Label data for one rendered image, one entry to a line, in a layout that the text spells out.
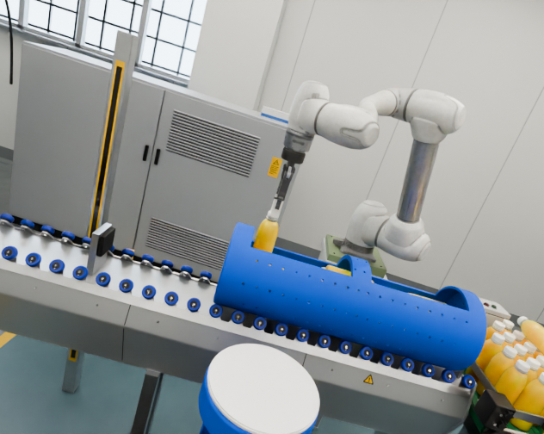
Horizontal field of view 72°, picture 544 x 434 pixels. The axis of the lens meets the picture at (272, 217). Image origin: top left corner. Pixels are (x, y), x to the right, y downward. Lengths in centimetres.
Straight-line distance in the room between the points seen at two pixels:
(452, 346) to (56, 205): 298
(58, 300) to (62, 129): 207
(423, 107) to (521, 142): 300
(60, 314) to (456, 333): 127
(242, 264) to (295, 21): 317
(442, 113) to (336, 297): 77
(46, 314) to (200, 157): 173
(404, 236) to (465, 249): 286
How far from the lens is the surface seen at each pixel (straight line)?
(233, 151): 279
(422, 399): 152
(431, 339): 136
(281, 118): 289
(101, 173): 167
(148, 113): 296
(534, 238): 485
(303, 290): 119
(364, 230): 187
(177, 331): 132
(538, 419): 161
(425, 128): 156
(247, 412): 91
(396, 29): 410
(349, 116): 108
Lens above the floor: 168
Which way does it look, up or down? 18 degrees down
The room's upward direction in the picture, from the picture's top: 18 degrees clockwise
